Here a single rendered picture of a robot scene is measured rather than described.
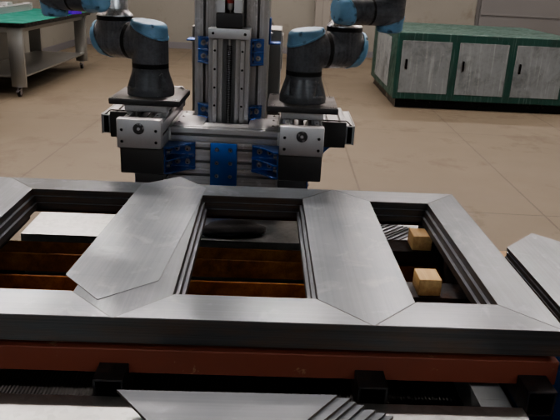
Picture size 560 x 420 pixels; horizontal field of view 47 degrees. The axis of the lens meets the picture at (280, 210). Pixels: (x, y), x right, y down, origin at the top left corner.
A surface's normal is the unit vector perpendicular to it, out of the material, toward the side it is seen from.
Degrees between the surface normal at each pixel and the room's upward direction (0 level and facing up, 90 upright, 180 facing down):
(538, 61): 90
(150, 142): 90
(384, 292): 0
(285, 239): 0
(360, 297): 0
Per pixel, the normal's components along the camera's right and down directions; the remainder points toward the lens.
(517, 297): 0.04, -0.94
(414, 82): 0.00, 0.34
